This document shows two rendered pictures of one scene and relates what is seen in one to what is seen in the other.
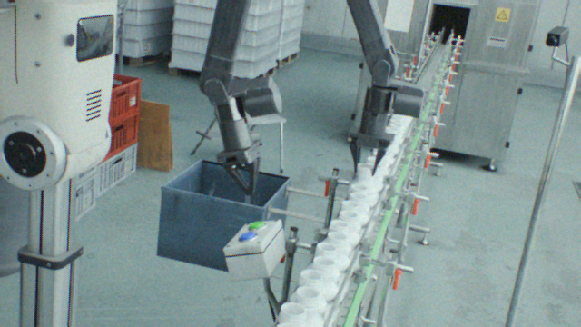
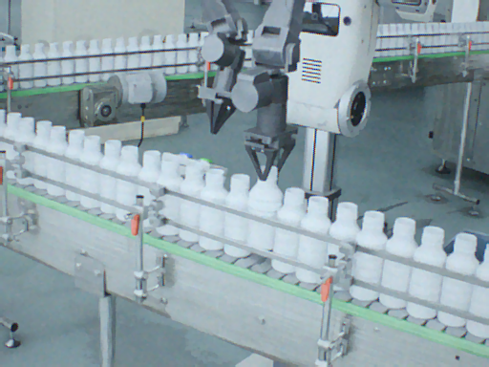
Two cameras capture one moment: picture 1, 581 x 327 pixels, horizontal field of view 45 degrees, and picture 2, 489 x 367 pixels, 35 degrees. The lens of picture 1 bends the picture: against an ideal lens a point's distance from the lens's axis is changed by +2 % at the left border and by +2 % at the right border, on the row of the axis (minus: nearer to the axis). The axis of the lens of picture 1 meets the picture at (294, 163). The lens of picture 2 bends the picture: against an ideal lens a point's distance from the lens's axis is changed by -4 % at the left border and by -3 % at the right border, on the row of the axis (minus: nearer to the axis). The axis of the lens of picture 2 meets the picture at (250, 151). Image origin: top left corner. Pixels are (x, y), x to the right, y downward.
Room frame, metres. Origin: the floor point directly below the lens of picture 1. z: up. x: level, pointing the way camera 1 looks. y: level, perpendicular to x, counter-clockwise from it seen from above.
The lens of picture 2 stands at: (2.05, -1.58, 1.67)
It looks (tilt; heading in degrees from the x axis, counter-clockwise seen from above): 16 degrees down; 112
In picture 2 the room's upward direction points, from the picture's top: 3 degrees clockwise
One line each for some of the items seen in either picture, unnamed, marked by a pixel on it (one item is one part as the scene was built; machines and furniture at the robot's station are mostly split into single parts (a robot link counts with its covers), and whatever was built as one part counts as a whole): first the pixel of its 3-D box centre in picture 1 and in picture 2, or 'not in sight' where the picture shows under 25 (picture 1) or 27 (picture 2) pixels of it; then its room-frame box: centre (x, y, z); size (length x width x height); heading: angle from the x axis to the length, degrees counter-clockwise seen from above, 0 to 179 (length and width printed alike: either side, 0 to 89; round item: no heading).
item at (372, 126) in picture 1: (373, 124); (271, 119); (1.53, -0.17, 1.30); 0.10 x 0.07 x 0.07; 78
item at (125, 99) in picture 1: (92, 97); not in sight; (4.32, 1.33, 0.55); 0.61 x 0.41 x 0.22; 171
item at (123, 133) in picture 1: (90, 131); not in sight; (4.32, 1.33, 0.33); 0.61 x 0.41 x 0.22; 171
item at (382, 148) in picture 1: (370, 155); (267, 156); (1.53, -0.17, 1.22); 0.07 x 0.07 x 0.09; 78
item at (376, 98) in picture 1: (380, 99); (271, 89); (1.53, -0.17, 1.36); 0.07 x 0.06 x 0.07; 79
